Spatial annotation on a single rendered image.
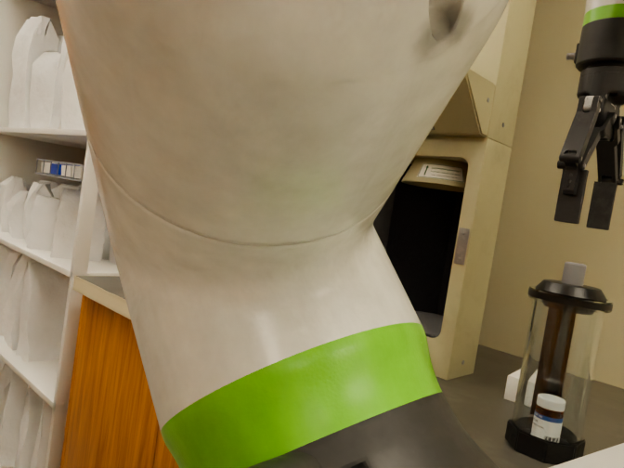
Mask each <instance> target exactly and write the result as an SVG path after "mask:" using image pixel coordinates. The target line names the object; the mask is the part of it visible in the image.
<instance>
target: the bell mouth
mask: <svg viewBox="0 0 624 468"><path fill-rule="evenodd" d="M467 172H468V163H466V162H456V161H451V160H443V159H433V158H417V159H415V161H414V162H413V164H412V165H411V167H410V168H409V170H408V172H407V173H406V174H405V176H404V177H403V179H402V180H401V182H402V183H405V184H409V185H413V186H418V187H423V188H429V189H441V190H447V191H456V192H464V189H465V183H466V177H467Z"/></svg>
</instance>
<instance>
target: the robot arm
mask: <svg viewBox="0 0 624 468"><path fill-rule="evenodd" d="M508 2H509V0H56V3H57V7H58V14H59V18H60V23H61V27H62V31H63V35H64V39H65V44H66V47H67V52H68V56H69V61H70V64H71V72H72V76H73V81H74V84H75V88H76V93H77V97H78V101H79V105H80V109H81V113H82V117H83V122H84V129H85V133H86V137H87V141H88V146H89V149H90V154H91V158H92V163H93V166H94V170H95V175H96V179H97V188H98V192H99V197H100V200H101V204H102V208H103V213H104V216H105V220H106V224H107V229H108V232H109V236H110V243H111V247H112V250H113V254H114V258H115V262H116V265H117V268H118V272H119V276H120V280H121V283H122V286H123V293H124V296H125V300H126V303H127V307H128V310H129V314H130V318H131V321H132V325H133V328H134V332H135V336H136V341H137V345H138V349H139V353H140V356H141V359H142V363H143V367H144V371H145V373H146V377H147V381H148V385H149V390H150V394H151V398H152V402H153V405H154V408H155V412H156V416H157V420H158V423H159V426H160V430H161V433H162V439H163V441H164V443H165V445H166V447H167V448H168V449H169V451H170V452H171V454H172V455H173V457H174V459H175V461H176V463H177V465H178V467H179V468H500V467H499V466H498V465H497V464H496V463H495V462H494V461H493V460H491V459H490V458H489V456H488V455H487V454H486V453H485V452H484V451H483V450H482V449H481V448H480V447H478V445H477V444H476V443H475V442H474V441H473V439H472V438H471V437H470V436H469V434H468V433H467V432H466V430H465V429H464V428H463V426H462V424H461V423H460V421H459V420H458V418H457V417H456V415H455V414H454V412H453V410H452V409H451V407H450V405H449V403H448V402H447V400H446V398H445V396H444V394H443V392H442V390H441V388H440V386H439V383H438V381H437V378H436V375H435V372H434V369H433V366H432V362H431V359H430V355H429V349H428V343H427V339H426V335H425V332H424V329H423V326H422V324H421V322H420V320H419V318H418V316H417V314H416V312H415V310H414V308H413V306H412V304H411V302H410V299H409V298H408V296H407V294H406V292H405V290H404V287H403V285H402V283H401V281H400V279H399V277H398V275H397V273H396V271H395V269H394V267H393V265H392V263H391V261H390V259H389V257H388V255H387V253H386V250H385V248H384V246H383V244H382V242H381V240H380V238H379V236H378V234H377V232H376V230H375V228H374V226H373V221H374V220H375V218H376V216H377V215H378V213H380V211H381V209H382V208H383V206H384V204H385V203H386V201H387V199H388V198H389V196H390V195H391V193H392V191H393V190H394V188H395V186H396V185H397V183H398V181H399V179H400V178H401V177H402V176H403V174H404V172H405V171H406V169H407V168H408V166H409V165H410V162H411V161H412V159H413V158H414V156H415V154H416V153H417V151H418V150H419V148H420V147H421V145H422V143H423V142H424V140H425V139H426V137H427V136H428V134H429V133H430V131H431V130H432V128H433V126H434V125H435V123H436V121H437V119H438V118H439V116H440V115H441V113H442V112H443V110H444V109H445V108H446V106H447V105H448V103H449V101H450V99H451V98H452V96H453V95H454V93H455V91H456V90H457V88H458V87H459V85H460V83H461V82H462V80H463V78H464V77H465V75H466V73H467V72H468V71H469V70H470V68H471V66H472V65H473V63H474V62H475V60H476V58H477V56H478V55H479V53H480V52H481V50H482V48H483V47H484V45H485V44H486V42H487V41H488V38H489V37H490V35H491V34H492V32H493V31H494V29H495V27H496V25H497V24H498V22H499V20H500V18H501V15H502V13H503V11H504V9H505V8H506V6H507V4H508ZM570 59H572V60H574V63H575V64H576V69H577V70H578V71H579V72H580V77H579V83H578V92H577V97H578V108H577V112H576V114H575V117H574V120H573V122H572V124H571V126H570V129H569V131H568V134H567V137H566V139H565V143H564V146H563V148H562V150H561V153H560V155H559V161H558V162H557V168H558V169H563V173H562V178H561V183H560V188H559V194H558V199H557V204H556V209H555V215H554V221H558V222H566V223H572V224H579V220H580V214H581V209H582V204H583V199H584V194H585V188H586V184H587V179H588V173H589V171H588V170H584V169H585V167H586V165H587V163H588V161H589V159H590V157H591V156H592V154H593V152H594V150H595V148H596V155H597V171H598V182H597V181H594V185H593V190H592V195H591V205H590V210H589V215H588V220H587V225H586V227H587V228H596V229H603V230H609V227H610V221H611V216H612V212H613V206H614V201H615V197H616V191H617V186H618V185H619V186H622V185H623V182H624V179H622V167H623V150H624V116H619V113H620V107H621V106H622V105H624V0H586V7H585V15H584V20H583V25H582V30H581V36H580V40H579V43H578V44H577V49H576V52H575V53H567V54H566V60H570Z"/></svg>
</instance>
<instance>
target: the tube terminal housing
mask: <svg viewBox="0 0 624 468"><path fill-rule="evenodd" d="M536 3H537V0H509V2H508V4H507V6H506V8H505V9H504V11H503V13H502V15H501V17H500V20H499V22H498V24H497V25H496V27H495V29H494V31H493V32H492V34H491V35H490V37H489V38H488V40H487V42H486V44H485V45H484V47H483V48H482V50H481V52H480V53H479V55H478V56H477V58H476V60H475V61H474V63H473V65H472V66H471V68H470V70H472V71H473V72H476V73H477V74H479V75H481V76H482V77H484V78H486V79H487V80H489V81H490V82H491V83H493V84H494V85H495V92H494V98H493V103H492V109H491V113H490V119H489V125H488V130H487V136H486V137H477V136H427V137H426V139H425V140H424V142H423V143H422V145H421V147H420V148H419V150H418V151H417V153H416V154H415V156H414V158H413V159H412V161H411V162H410V164H413V162H414V161H415V159H417V158H433V159H443V160H451V161H456V162H462V163H468V172H467V177H466V183H465V189H464V194H463V200H462V206H461V216H460V222H459V227H458V233H457V239H456V244H455V250H454V255H453V261H452V267H451V272H450V278H449V284H448V294H447V300H446V305H445V311H444V317H443V322H442V328H441V333H440V334H439V335H438V336H437V337H436V338H431V337H428V336H426V339H427V343H428V349H429V355H430V359H431V362H432V366H433V369H434V372H435V376H436V377H439V378H442V379H444V380H450V379H454V378H457V377H461V376H464V375H468V374H472V373H474V368H475V359H476V353H477V347H478V342H479V336H480V331H481V325H482V320H483V315H484V309H485V303H486V298H487V292H488V282H489V277H490V271H491V266H492V260H493V254H494V249H495V243H496V238H497V233H498V227H499V222H500V216H501V206H502V200H503V195H504V190H505V184H506V178H507V173H508V167H509V161H510V156H511V151H512V149H511V147H512V144H513V139H514V129H515V123H516V118H517V112H518V107H519V101H520V96H521V90H522V84H523V79H524V74H525V68H526V63H527V52H528V47H529V41H530V35H531V31H532V25H533V19H534V14H535V8H536ZM460 228H469V229H470V233H469V239H468V244H467V250H466V255H465V261H464V265H459V264H454V257H455V252H456V246H457V240H458V235H459V229H460Z"/></svg>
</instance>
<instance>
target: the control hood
mask: <svg viewBox="0 0 624 468"><path fill-rule="evenodd" d="M494 92H495V85H494V84H493V83H491V82H490V81H489V80H487V79H486V78H484V77H482V76H481V75H479V74H477V73H476V72H474V71H472V70H469V71H468V72H467V73H466V75H465V77H464V78H463V80H462V81H461V83H460V85H459V87H458V88H457V90H456V91H455V93H454V95H453V96H452V98H451V99H450V101H449V102H448V105H447V106H446V108H445V109H444V110H443V112H442V113H441V115H440V116H439V118H438V119H437V121H436V123H435V125H434V128H435V130H431V131H430V133H429V134H428V136H439V137H486V136H487V135H488V125H489V119H490V113H491V109H492V103H493V98H494Z"/></svg>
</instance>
